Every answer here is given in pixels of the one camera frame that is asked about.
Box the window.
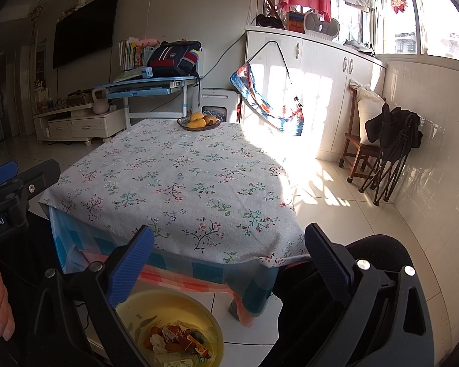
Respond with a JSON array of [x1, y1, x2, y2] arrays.
[[369, 0, 459, 64]]

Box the dark fruit bowl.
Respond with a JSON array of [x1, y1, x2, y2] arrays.
[[177, 116, 222, 132]]

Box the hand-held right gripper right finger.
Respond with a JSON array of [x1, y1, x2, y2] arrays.
[[304, 222, 435, 367]]

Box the black folding chair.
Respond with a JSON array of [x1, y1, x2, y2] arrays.
[[359, 103, 423, 205]]

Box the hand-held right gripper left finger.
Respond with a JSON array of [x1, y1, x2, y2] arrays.
[[34, 225, 155, 367]]

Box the wooden chair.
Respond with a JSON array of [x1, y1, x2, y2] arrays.
[[338, 84, 387, 183]]

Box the white sack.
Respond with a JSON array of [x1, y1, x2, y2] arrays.
[[357, 85, 387, 146]]

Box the white floor appliance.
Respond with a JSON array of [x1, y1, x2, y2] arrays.
[[200, 88, 241, 123]]

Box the grey sneakers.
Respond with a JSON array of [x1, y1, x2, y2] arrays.
[[342, 38, 375, 55]]

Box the checked blue under cloth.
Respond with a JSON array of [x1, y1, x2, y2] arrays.
[[48, 206, 291, 327]]

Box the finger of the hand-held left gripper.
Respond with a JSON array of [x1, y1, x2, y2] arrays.
[[0, 161, 20, 191], [0, 159, 61, 215]]

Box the blue study desk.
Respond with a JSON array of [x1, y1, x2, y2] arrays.
[[95, 74, 200, 128]]

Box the dark blue backpack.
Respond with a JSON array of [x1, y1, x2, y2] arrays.
[[147, 40, 203, 78]]

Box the colourful hanging bag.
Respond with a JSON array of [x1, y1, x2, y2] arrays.
[[230, 40, 304, 137]]

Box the black bag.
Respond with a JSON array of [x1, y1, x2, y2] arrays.
[[254, 14, 285, 29]]

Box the white cabinet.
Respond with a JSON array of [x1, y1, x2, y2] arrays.
[[239, 25, 387, 161]]

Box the cream television cabinet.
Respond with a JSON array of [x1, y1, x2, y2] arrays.
[[32, 101, 128, 146]]

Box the black television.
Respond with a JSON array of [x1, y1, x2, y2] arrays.
[[53, 0, 121, 70]]

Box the orange blue box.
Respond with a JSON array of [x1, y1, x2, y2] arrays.
[[287, 11, 307, 33]]

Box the yellow plastic basin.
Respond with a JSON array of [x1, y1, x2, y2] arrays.
[[115, 288, 224, 367]]

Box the pink kettlebell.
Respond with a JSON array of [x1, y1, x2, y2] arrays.
[[92, 88, 110, 114]]

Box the row of books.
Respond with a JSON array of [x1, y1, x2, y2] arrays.
[[118, 37, 154, 71]]

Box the white grey plastic seat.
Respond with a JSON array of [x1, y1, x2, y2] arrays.
[[303, 11, 339, 39]]

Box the floral tablecloth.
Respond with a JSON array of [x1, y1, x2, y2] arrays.
[[38, 118, 310, 270]]

